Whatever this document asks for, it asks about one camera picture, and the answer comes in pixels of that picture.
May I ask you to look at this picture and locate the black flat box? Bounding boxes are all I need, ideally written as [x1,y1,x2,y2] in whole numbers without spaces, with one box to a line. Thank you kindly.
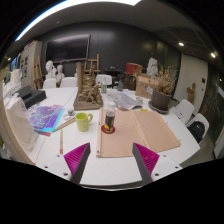
[14,84,48,109]

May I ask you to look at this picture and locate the grey newspaper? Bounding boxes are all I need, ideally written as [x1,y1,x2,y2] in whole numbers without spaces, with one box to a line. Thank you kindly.
[105,90,144,111]

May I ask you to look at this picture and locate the clear drink bottle white cap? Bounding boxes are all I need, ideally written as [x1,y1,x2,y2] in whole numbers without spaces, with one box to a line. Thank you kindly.
[104,101,117,132]

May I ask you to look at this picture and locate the brown cardboard box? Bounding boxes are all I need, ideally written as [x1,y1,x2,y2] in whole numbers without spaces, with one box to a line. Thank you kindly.
[134,73,160,100]

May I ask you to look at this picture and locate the dried plant in dark pot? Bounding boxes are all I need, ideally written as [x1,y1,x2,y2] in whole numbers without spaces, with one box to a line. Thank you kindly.
[150,64,178,112]

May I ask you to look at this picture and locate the white plastic chair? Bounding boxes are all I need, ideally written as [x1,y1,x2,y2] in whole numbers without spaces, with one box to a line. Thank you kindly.
[95,73,114,87]
[185,113,210,144]
[59,76,78,88]
[42,77,57,90]
[173,98,196,124]

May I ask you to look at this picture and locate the black backpack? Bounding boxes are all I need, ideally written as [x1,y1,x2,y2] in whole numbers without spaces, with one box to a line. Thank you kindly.
[187,120,206,144]

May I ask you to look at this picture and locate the yellow-green ceramic mug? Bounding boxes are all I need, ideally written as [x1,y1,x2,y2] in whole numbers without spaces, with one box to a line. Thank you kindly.
[75,112,94,133]

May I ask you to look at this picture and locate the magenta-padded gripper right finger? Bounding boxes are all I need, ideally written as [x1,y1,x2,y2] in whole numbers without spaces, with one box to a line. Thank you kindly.
[132,142,184,186]

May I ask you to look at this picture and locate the dark grey pot saucer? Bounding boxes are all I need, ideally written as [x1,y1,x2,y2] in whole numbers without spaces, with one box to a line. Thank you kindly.
[147,99,170,115]

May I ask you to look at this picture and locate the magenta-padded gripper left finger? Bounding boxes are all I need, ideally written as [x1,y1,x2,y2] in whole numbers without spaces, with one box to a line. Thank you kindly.
[42,142,92,185]

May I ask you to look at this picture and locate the white plastic bag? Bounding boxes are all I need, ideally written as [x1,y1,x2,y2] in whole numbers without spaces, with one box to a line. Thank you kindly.
[3,93,39,153]

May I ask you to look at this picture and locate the curved wooden strip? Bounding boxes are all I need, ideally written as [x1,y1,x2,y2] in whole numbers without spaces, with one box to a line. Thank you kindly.
[0,99,36,166]

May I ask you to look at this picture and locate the clear spray bottle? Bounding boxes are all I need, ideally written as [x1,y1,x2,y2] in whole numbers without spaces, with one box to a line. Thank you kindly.
[101,78,108,94]

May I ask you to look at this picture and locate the white cabinet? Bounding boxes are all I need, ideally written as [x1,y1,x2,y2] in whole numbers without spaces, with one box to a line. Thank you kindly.
[19,40,44,88]

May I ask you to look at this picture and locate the wooden easel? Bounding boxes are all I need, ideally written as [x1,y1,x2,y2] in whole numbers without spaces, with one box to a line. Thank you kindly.
[32,54,45,90]
[83,53,101,75]

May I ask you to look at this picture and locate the colourful printed sheet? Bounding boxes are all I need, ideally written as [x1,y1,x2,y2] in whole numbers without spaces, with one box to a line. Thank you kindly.
[26,103,66,137]

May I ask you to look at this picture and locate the white plaster bust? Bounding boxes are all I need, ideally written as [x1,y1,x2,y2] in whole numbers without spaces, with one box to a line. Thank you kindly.
[55,64,65,84]
[44,59,56,80]

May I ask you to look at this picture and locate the round ceiling spotlights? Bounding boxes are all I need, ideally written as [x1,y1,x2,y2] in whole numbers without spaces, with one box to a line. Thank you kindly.
[177,41,217,59]

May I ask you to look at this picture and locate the wooden twig sculpture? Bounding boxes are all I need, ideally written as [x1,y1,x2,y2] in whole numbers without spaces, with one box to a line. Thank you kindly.
[73,61,104,111]

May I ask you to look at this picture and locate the thin wooden stick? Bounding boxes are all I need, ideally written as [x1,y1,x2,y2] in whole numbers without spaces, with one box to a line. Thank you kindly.
[59,128,64,155]

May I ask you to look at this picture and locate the flat wooden slat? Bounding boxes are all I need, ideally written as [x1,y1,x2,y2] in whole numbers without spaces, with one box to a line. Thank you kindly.
[52,116,77,133]

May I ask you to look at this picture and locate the long ceiling light strip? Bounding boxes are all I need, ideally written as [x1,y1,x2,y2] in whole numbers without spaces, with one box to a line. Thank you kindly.
[14,0,143,42]

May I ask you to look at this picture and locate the red box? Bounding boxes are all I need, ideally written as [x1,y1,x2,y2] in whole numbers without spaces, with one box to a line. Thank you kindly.
[124,62,144,76]

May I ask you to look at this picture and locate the wooden figure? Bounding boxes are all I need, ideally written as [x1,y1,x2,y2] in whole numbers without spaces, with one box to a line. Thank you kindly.
[186,83,197,105]

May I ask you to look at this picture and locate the black wall screen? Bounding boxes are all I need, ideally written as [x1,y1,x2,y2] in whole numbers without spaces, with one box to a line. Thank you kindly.
[44,33,92,64]

